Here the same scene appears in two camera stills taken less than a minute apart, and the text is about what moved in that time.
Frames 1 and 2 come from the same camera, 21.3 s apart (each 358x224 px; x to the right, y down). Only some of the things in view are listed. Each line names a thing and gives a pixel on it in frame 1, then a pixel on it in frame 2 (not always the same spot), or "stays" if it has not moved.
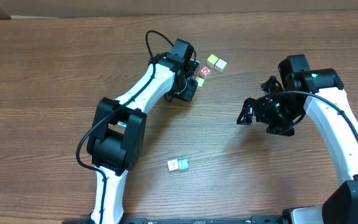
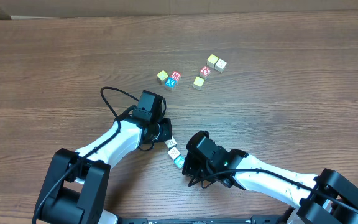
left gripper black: [193, 77] → [166, 129]
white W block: [173, 165] → [174, 153]
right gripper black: [258, 109] → [190, 166]
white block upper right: [220, 65] stays
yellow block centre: [200, 81] stays
